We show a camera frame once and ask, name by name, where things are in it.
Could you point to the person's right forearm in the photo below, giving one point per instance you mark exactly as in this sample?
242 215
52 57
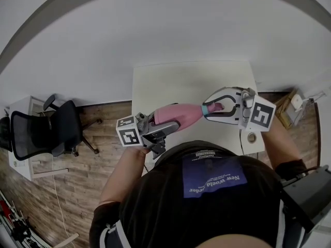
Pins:
280 148

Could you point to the cluttered equipment rack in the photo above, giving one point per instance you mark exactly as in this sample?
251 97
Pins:
15 226

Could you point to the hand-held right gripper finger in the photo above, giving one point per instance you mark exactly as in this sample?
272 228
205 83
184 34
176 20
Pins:
222 92
227 118

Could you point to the white wall socket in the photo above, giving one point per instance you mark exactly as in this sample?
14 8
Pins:
316 97

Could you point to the grey device box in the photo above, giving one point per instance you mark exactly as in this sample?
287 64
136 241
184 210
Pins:
292 116

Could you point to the person's black t-shirt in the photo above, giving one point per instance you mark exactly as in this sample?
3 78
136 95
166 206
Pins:
160 216

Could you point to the person's left forearm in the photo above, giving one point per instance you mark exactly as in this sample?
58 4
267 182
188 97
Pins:
121 177

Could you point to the pink spray bottle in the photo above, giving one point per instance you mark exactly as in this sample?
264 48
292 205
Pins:
178 115

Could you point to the black office chair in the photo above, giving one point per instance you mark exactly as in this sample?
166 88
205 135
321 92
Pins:
46 128

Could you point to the small white device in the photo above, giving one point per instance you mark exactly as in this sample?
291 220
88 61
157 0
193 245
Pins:
297 102

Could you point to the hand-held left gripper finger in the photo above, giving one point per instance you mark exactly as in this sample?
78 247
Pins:
161 108
165 128

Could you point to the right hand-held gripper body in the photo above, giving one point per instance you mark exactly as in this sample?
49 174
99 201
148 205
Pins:
261 115

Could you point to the white desk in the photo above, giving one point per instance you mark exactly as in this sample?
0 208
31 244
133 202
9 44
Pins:
20 164

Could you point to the black worn equipment box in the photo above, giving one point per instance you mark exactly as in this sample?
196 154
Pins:
307 198

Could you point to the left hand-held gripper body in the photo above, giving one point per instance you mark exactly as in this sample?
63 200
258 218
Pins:
129 134

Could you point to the white table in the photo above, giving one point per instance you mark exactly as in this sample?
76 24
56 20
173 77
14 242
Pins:
181 86

